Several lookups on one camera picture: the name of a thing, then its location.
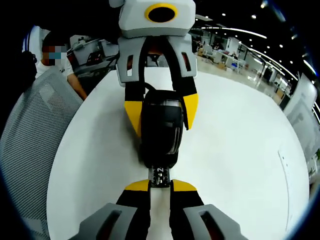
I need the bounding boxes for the black tape measure with blade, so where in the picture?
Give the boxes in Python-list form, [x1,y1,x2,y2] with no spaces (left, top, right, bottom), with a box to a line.
[139,83,185,189]

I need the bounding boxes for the white partition board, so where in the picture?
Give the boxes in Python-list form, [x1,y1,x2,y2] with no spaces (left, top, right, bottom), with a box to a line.
[282,72,320,131]

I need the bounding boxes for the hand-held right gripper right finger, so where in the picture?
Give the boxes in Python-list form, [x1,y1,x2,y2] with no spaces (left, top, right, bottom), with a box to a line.
[170,179,249,240]

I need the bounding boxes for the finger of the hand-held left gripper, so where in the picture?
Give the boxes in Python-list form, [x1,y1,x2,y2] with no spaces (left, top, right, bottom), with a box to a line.
[115,37,151,138]
[161,33,200,131]

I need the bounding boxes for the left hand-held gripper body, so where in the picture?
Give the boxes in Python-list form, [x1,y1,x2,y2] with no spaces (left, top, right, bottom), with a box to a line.
[109,0,197,39]

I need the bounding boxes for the white office desks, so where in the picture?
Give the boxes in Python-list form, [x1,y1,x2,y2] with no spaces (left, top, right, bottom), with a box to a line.
[197,39,251,74]

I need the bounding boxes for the grey mesh office chair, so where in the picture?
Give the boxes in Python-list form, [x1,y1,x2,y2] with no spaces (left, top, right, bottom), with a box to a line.
[0,66,85,240]

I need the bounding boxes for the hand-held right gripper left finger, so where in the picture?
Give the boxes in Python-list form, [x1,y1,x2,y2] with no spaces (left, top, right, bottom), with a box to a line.
[74,178,152,240]

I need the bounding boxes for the grey workbench with equipment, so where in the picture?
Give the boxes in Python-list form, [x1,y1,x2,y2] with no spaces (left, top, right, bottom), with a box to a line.
[69,34,120,76]

